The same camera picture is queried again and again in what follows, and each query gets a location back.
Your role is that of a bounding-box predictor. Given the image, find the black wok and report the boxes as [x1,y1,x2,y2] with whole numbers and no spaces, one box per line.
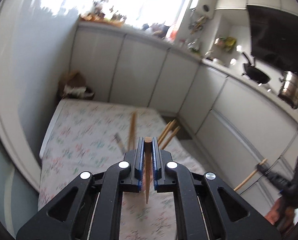
[241,51,271,84]

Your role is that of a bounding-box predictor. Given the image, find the black range hood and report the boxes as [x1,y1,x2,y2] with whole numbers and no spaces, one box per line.
[247,5,298,75]

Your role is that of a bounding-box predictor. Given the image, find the steel steamer pot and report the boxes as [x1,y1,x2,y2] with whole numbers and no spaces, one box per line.
[278,71,298,109]

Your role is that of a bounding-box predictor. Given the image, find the white lower cabinets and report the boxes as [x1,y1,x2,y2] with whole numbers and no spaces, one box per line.
[68,21,298,218]

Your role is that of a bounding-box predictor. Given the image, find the black trash bin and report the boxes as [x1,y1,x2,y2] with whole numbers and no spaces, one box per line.
[59,86,95,100]

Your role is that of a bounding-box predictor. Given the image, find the floral tablecloth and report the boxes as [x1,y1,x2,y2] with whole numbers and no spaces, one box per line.
[37,98,215,240]

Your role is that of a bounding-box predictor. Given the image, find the countertop clutter basket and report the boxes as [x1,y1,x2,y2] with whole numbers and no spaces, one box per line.
[144,23,170,39]

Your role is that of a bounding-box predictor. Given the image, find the green snack bags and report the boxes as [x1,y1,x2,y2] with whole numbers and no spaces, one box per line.
[214,36,237,53]

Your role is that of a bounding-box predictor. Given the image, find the white water heater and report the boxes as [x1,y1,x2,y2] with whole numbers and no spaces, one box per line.
[190,0,217,19]

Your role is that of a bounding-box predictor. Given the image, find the person's right hand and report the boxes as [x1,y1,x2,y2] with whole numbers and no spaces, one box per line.
[264,197,295,231]

